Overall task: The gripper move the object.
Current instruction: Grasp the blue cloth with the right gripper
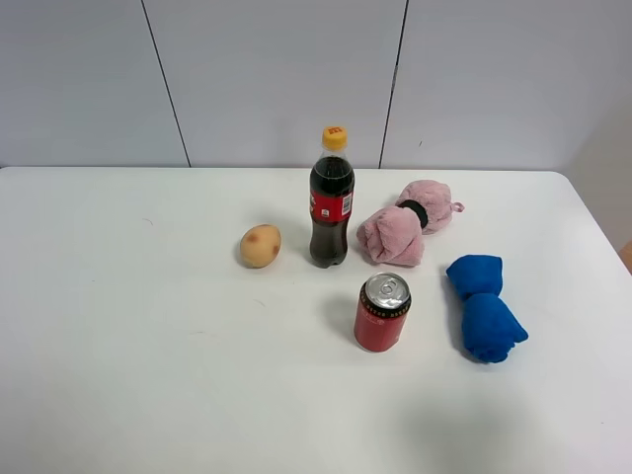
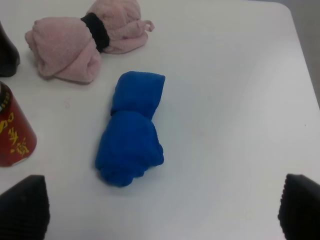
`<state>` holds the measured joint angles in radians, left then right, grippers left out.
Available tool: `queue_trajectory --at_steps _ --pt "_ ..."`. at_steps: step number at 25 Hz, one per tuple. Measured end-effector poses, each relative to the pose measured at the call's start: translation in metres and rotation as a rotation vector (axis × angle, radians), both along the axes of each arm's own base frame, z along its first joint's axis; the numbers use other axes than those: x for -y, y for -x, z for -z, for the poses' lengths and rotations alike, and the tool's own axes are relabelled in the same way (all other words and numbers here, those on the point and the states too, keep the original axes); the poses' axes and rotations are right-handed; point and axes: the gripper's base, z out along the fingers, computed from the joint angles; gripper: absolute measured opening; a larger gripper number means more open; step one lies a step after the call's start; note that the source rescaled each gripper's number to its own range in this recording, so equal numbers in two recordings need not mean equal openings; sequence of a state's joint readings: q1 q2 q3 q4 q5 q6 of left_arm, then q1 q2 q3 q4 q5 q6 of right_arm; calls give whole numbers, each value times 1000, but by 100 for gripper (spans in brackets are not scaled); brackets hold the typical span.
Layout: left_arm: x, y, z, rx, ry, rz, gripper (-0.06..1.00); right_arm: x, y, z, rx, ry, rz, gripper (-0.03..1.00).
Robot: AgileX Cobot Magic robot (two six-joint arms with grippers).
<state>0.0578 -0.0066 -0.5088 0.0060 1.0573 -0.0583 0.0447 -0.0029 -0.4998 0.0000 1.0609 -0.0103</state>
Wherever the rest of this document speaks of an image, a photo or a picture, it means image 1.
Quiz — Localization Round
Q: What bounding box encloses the blue towel bundle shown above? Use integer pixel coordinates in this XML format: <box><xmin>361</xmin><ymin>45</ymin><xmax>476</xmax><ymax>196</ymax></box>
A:
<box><xmin>445</xmin><ymin>255</ymin><xmax>528</xmax><ymax>363</ymax></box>

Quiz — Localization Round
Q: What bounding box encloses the tan potato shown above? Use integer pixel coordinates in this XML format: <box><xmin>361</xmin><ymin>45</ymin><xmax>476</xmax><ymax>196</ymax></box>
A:
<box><xmin>239</xmin><ymin>224</ymin><xmax>281</xmax><ymax>269</ymax></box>

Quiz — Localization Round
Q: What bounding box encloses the cola bottle with yellow cap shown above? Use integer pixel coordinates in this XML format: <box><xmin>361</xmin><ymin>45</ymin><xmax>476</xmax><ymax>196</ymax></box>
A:
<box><xmin>309</xmin><ymin>125</ymin><xmax>355</xmax><ymax>268</ymax></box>

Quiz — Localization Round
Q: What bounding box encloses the pink plush towel bundle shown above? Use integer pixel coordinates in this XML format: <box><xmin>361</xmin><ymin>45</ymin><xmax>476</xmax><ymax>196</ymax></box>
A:
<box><xmin>356</xmin><ymin>180</ymin><xmax>464</xmax><ymax>267</ymax></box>

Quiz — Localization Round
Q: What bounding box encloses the red soda can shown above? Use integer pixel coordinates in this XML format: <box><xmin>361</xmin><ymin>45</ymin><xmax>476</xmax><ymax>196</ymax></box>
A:
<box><xmin>354</xmin><ymin>273</ymin><xmax>412</xmax><ymax>353</ymax></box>

